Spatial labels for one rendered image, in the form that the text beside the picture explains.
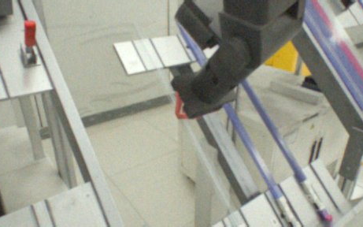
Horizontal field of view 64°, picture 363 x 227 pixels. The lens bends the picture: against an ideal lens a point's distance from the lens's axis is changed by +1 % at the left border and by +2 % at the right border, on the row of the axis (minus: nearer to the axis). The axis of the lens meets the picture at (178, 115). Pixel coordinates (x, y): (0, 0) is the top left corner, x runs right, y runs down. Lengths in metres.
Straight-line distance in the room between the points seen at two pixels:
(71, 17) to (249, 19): 2.07
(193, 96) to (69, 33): 1.94
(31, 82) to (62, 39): 1.76
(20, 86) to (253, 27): 0.41
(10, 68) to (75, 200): 0.25
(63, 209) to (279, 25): 0.39
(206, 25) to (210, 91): 0.10
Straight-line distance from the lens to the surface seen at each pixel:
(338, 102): 1.01
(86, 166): 0.50
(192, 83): 0.44
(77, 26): 2.33
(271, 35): 0.30
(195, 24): 0.39
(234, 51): 0.31
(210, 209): 0.72
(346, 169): 1.03
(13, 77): 0.57
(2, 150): 1.15
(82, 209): 0.49
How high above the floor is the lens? 1.15
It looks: 26 degrees down
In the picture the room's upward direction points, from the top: straight up
